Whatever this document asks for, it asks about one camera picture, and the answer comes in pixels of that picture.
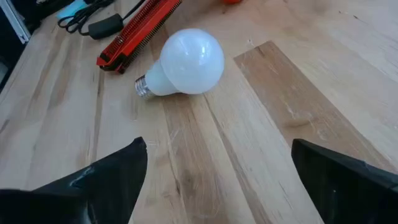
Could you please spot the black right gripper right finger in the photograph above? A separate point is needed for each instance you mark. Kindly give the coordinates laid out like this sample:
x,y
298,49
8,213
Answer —
x,y
348,193

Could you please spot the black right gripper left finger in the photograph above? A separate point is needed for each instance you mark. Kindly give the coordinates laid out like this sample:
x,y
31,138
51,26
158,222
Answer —
x,y
102,193

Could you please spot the red desk lamp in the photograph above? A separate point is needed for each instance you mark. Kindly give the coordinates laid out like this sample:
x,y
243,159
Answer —
x,y
136,34

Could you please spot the blue sticky note pad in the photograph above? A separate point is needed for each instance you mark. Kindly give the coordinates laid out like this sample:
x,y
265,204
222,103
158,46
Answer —
x,y
70,7

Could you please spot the silver camera rail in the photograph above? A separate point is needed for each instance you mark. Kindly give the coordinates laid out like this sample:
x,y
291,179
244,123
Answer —
x,y
17,21

